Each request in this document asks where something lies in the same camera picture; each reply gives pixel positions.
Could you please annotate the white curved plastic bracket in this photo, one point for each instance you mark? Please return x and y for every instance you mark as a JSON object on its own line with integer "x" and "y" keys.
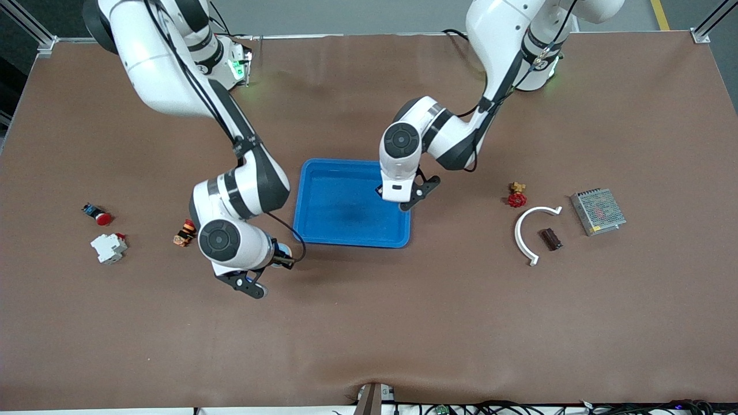
{"x": 518, "y": 233}

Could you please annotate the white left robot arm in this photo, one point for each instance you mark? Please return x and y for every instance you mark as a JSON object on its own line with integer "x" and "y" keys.
{"x": 501, "y": 34}

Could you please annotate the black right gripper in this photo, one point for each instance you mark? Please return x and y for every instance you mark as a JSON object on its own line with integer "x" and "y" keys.
{"x": 280, "y": 253}

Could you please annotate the brass valve red handwheel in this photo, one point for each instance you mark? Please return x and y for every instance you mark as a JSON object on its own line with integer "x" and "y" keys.
{"x": 517, "y": 200}

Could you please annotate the small white box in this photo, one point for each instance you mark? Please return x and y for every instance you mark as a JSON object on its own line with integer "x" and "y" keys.
{"x": 387, "y": 394}

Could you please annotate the brown camera post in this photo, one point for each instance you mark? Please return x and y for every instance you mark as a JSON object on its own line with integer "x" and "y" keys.
{"x": 369, "y": 400}

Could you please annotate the metal mesh power supply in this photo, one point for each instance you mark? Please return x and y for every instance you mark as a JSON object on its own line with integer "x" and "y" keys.
{"x": 598, "y": 211}

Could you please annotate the dark electrolytic capacitor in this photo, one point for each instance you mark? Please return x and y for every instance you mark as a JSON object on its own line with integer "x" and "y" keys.
{"x": 550, "y": 239}

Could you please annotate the blue service bell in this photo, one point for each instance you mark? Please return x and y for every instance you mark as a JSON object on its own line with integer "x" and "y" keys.
{"x": 285, "y": 250}

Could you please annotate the orange black switch component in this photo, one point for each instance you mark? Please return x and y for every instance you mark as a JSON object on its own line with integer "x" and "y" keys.
{"x": 183, "y": 236}

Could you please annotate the white circuit breaker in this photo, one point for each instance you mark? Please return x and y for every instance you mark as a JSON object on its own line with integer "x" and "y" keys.
{"x": 108, "y": 248}

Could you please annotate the blue plastic tray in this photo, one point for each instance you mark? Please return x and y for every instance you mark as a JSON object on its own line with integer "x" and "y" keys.
{"x": 340, "y": 213}

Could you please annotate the aluminium frame profile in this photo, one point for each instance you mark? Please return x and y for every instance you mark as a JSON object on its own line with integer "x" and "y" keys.
{"x": 702, "y": 34}
{"x": 34, "y": 26}

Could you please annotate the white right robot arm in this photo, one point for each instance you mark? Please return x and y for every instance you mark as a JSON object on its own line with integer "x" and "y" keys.
{"x": 161, "y": 69}

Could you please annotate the red push button switch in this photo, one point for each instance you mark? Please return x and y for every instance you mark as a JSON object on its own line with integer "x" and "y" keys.
{"x": 102, "y": 218}

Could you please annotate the brown table cover mat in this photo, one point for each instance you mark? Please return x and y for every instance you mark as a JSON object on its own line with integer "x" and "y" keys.
{"x": 369, "y": 323}

